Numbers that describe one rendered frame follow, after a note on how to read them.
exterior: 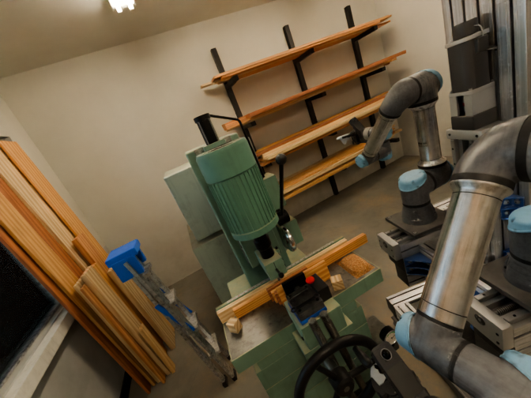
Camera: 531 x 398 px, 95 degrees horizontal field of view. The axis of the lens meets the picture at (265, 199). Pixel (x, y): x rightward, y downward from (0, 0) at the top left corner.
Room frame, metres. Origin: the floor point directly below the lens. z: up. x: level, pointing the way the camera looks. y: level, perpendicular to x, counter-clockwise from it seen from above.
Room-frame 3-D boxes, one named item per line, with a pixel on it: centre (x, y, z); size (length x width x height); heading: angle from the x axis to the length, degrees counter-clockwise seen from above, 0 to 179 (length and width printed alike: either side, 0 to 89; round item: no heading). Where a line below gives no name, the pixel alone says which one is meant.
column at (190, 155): (1.09, 0.14, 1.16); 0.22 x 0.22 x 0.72; 12
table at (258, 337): (0.71, 0.01, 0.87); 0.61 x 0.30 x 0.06; 102
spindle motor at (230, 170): (0.80, 0.07, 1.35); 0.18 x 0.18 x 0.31
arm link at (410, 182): (1.02, -0.67, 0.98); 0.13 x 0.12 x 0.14; 105
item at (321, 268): (0.75, -0.01, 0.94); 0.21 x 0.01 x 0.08; 102
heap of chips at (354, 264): (0.78, -0.22, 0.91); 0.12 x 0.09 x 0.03; 12
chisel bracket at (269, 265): (0.82, 0.07, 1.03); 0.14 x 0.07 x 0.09; 12
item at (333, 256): (0.83, -0.03, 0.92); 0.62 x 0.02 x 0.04; 102
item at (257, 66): (3.29, -1.16, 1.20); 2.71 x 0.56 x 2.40; 105
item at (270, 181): (1.05, -0.03, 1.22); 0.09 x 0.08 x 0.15; 12
